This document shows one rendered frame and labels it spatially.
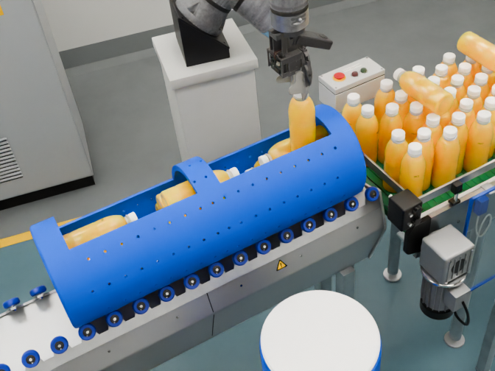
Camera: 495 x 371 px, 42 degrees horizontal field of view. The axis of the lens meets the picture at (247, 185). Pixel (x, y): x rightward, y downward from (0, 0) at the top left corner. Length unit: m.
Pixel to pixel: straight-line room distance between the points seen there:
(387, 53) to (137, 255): 3.05
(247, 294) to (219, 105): 0.80
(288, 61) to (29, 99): 1.86
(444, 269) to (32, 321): 1.17
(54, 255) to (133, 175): 2.06
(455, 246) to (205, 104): 1.00
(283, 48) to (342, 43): 2.89
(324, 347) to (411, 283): 1.48
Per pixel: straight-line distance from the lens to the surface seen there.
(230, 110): 2.43
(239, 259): 1.82
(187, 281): 1.79
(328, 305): 1.62
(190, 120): 2.41
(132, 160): 3.73
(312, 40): 1.64
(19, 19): 3.05
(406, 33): 4.60
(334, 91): 2.16
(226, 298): 1.87
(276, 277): 1.91
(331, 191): 1.79
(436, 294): 2.13
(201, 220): 1.64
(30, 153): 3.43
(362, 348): 1.55
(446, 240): 2.02
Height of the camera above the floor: 2.35
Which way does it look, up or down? 43 degrees down
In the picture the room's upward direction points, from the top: 7 degrees counter-clockwise
